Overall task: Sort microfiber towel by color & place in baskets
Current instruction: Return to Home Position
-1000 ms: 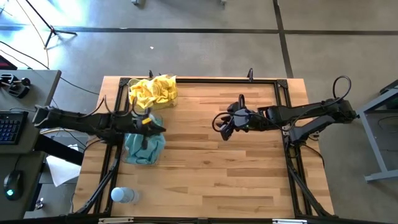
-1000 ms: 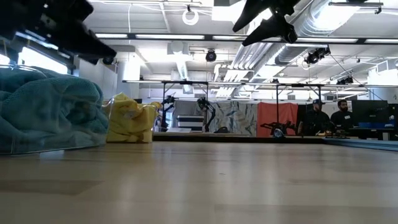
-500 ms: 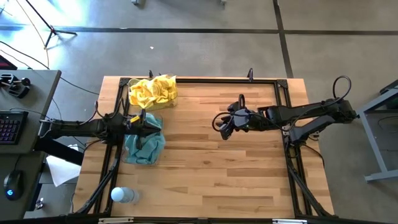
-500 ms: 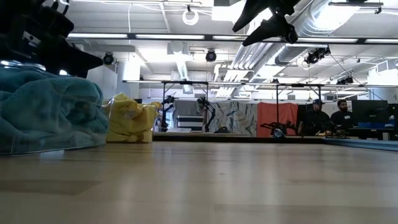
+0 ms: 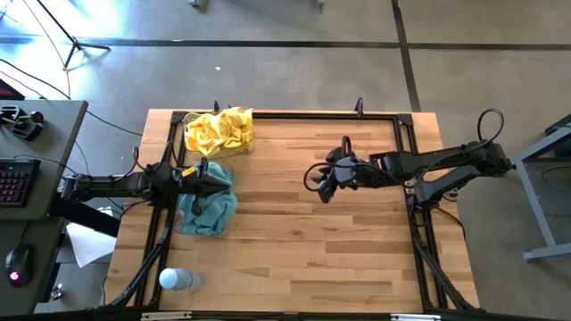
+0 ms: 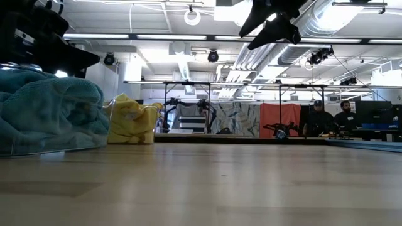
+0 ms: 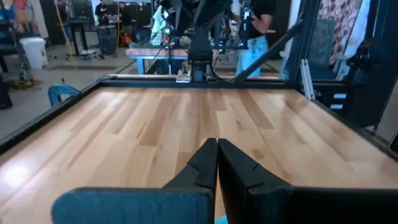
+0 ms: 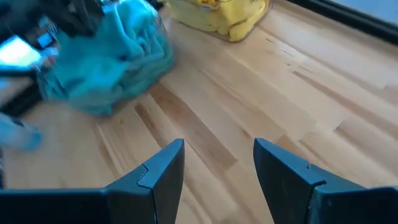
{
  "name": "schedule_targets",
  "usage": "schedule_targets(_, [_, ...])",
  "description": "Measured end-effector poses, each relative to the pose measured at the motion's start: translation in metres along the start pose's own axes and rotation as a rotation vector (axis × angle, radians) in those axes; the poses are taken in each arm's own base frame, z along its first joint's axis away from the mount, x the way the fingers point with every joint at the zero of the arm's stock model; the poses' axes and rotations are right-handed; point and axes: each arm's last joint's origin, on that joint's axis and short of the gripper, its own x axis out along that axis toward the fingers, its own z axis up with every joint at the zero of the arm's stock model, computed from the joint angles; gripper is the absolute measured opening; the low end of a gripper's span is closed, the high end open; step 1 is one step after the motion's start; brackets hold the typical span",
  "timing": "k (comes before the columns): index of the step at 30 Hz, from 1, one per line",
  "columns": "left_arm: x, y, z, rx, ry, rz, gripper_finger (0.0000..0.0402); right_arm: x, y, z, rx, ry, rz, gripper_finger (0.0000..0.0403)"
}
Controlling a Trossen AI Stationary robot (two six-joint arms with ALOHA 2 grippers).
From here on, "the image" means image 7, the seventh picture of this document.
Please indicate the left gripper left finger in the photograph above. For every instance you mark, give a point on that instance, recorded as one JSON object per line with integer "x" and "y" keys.
{"x": 199, "y": 174}

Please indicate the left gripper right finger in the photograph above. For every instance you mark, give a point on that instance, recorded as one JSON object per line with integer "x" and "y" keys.
{"x": 242, "y": 186}

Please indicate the teal microfiber towel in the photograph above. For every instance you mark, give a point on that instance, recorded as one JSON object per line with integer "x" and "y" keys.
{"x": 221, "y": 221}

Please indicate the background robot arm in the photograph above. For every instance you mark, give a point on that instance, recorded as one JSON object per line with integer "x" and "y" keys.
{"x": 236, "y": 31}
{"x": 180, "y": 15}

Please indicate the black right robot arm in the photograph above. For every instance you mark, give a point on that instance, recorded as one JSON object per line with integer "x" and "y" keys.
{"x": 200, "y": 46}

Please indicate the silver aluminium bar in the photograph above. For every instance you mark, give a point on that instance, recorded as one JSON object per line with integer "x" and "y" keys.
{"x": 308, "y": 81}

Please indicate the person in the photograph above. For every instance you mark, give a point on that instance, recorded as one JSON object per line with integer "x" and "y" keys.
{"x": 127, "y": 18}
{"x": 255, "y": 56}
{"x": 104, "y": 12}

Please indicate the wooden background work table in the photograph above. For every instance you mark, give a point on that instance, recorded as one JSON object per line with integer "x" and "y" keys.
{"x": 149, "y": 53}

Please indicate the black box with labels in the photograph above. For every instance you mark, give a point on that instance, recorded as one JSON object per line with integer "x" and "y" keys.
{"x": 367, "y": 105}

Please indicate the orange backpack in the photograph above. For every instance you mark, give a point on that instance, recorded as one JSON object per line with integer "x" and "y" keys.
{"x": 126, "y": 39}

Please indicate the white hanging cloth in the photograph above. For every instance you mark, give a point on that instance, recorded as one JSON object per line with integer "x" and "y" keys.
{"x": 159, "y": 25}

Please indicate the dark floor mat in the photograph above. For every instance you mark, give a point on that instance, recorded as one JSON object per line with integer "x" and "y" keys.
{"x": 84, "y": 68}

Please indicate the black background desk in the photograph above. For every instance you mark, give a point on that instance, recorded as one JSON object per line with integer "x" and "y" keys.
{"x": 77, "y": 22}

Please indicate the patterned maroon curtain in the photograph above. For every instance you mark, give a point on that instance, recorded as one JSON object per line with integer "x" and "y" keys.
{"x": 339, "y": 15}

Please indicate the white trash bin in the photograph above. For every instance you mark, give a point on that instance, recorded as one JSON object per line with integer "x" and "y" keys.
{"x": 32, "y": 53}

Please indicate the white curtain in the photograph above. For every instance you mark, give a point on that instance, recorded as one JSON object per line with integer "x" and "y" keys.
{"x": 367, "y": 18}

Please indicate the black speaker box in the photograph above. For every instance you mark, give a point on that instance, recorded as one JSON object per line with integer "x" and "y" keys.
{"x": 4, "y": 93}

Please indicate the black aluminium table frame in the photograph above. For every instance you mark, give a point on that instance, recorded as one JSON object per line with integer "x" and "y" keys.
{"x": 46, "y": 117}

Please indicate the colourful wall art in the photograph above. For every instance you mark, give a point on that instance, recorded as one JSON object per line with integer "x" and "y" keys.
{"x": 21, "y": 12}

